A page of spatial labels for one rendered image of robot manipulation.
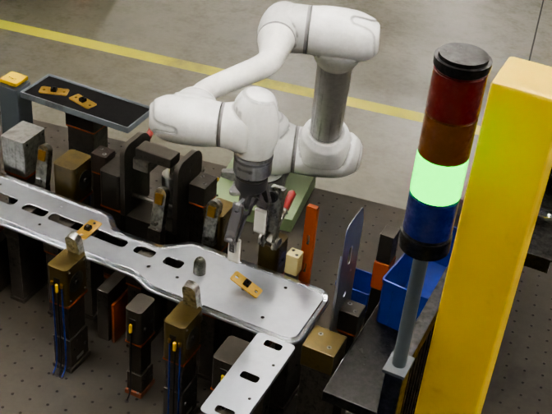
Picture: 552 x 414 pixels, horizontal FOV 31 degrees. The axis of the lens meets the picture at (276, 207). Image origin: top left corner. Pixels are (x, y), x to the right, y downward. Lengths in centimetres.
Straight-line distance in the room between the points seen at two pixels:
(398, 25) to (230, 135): 431
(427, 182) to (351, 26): 139
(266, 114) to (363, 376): 63
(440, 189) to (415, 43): 492
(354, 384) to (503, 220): 87
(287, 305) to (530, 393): 75
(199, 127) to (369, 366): 66
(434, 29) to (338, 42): 381
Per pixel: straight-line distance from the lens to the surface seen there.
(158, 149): 265
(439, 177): 129
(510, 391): 281
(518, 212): 145
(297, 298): 248
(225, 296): 247
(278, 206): 249
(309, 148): 310
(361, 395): 222
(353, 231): 222
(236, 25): 617
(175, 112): 219
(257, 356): 232
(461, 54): 124
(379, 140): 513
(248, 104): 215
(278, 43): 255
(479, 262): 151
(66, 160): 281
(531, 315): 307
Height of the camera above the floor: 260
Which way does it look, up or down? 35 degrees down
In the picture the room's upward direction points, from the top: 6 degrees clockwise
